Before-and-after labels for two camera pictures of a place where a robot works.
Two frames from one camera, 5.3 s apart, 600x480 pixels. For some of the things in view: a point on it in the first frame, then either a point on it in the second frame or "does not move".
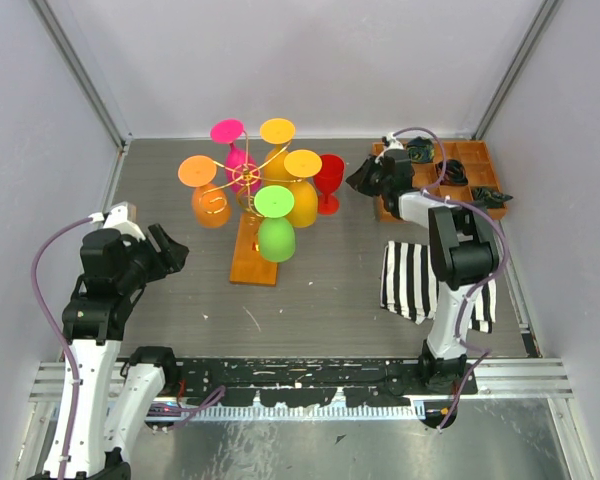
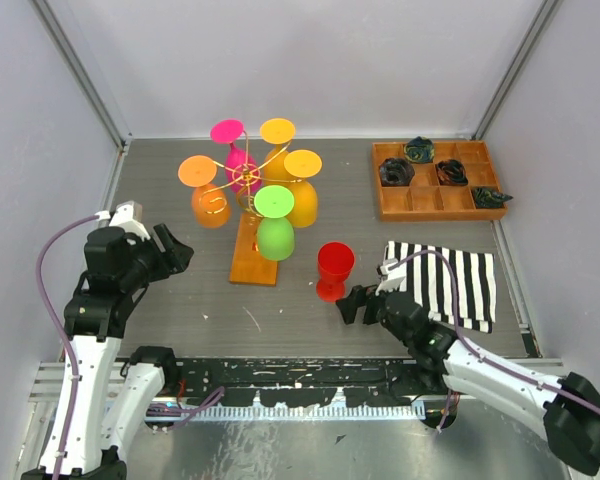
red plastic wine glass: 328,181 to 335,261
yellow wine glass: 300,165 does not move
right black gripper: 358,179 to 358,297
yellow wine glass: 277,131 does not move
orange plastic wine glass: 211,205 does not move
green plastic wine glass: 276,234 does not move
